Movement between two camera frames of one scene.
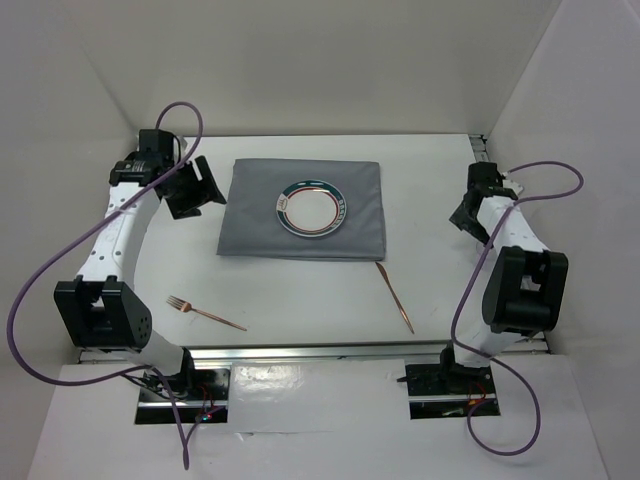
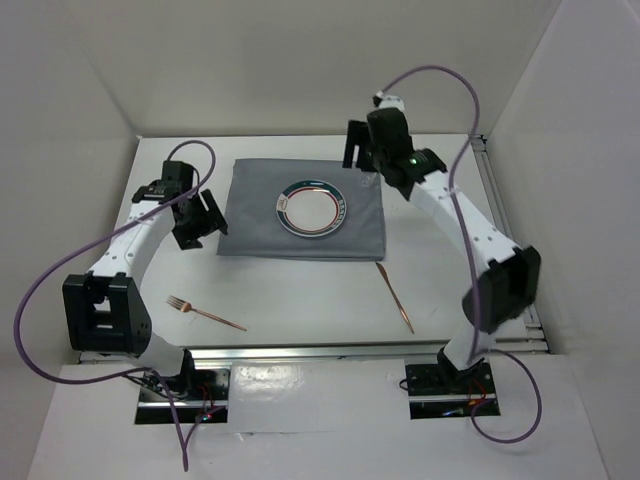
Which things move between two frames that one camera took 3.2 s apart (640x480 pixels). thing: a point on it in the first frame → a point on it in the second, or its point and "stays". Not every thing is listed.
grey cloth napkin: x=251 y=225 stays
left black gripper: x=203 y=190 → x=186 y=237
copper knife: x=401 y=307 stays
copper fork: x=186 y=307 stays
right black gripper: x=462 y=221 → x=357 y=134
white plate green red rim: x=311 y=208 stays
